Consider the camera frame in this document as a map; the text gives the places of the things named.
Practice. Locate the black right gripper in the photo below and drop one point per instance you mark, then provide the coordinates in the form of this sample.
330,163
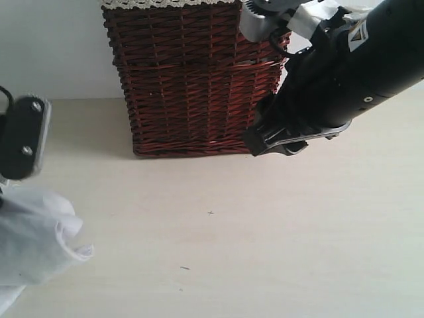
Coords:
289,119

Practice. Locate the white t-shirt red lettering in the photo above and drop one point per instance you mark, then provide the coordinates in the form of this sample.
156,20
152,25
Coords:
37,227

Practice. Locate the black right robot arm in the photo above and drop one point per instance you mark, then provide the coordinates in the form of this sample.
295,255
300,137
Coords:
341,62

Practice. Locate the dark red wicker basket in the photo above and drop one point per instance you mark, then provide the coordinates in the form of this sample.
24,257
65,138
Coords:
190,79

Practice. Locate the beige lace basket liner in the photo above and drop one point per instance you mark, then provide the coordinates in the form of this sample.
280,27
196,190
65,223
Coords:
148,4

